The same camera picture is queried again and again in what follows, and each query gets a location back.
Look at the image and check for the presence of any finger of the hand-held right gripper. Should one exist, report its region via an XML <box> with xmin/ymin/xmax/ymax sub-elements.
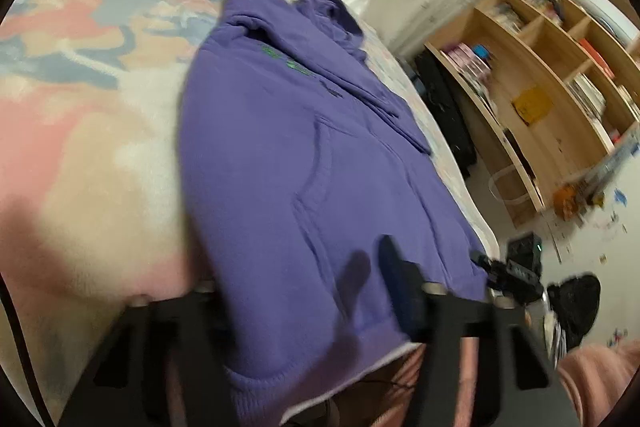
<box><xmin>470</xmin><ymin>252</ymin><xmax>506</xmax><ymax>293</ymax></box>

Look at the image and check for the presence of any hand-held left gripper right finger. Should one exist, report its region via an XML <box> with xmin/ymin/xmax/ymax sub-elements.
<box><xmin>377</xmin><ymin>236</ymin><xmax>583</xmax><ymax>427</ymax></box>

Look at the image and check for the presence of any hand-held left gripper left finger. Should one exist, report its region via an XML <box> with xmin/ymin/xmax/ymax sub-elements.
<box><xmin>57</xmin><ymin>279</ymin><xmax>231</xmax><ymax>427</ymax></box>

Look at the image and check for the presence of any purple zip hoodie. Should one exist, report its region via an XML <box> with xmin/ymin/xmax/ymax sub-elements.
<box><xmin>177</xmin><ymin>0</ymin><xmax>493</xmax><ymax>427</ymax></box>

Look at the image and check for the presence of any person's right forearm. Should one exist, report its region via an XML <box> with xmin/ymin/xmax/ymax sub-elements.
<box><xmin>555</xmin><ymin>346</ymin><xmax>640</xmax><ymax>427</ymax></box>

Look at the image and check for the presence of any black backpack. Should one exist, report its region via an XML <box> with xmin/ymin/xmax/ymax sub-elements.
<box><xmin>546</xmin><ymin>274</ymin><xmax>602</xmax><ymax>350</ymax></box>

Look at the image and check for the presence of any orange toy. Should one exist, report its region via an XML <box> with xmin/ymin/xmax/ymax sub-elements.
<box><xmin>552</xmin><ymin>184</ymin><xmax>583</xmax><ymax>220</ymax></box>

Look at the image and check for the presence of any wooden shelf unit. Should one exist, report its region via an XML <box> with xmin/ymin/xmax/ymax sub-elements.
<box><xmin>425</xmin><ymin>0</ymin><xmax>640</xmax><ymax>228</ymax></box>

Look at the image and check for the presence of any black bag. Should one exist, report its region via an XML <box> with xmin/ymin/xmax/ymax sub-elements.
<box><xmin>414</xmin><ymin>49</ymin><xmax>478</xmax><ymax>180</ymax></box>

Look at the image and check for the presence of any stack of pink boxes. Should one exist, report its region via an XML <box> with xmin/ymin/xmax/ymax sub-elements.
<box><xmin>442</xmin><ymin>43</ymin><xmax>493</xmax><ymax>78</ymax></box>

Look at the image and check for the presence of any pastel patterned bed blanket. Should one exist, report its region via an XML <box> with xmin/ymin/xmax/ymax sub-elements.
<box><xmin>0</xmin><ymin>0</ymin><xmax>501</xmax><ymax>427</ymax></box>

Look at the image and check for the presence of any row of books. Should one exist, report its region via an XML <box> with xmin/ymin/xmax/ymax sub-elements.
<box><xmin>490</xmin><ymin>0</ymin><xmax>528</xmax><ymax>35</ymax></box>

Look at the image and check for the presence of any white long box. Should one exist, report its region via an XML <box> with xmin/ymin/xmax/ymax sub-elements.
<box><xmin>552</xmin><ymin>0</ymin><xmax>640</xmax><ymax>48</ymax></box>

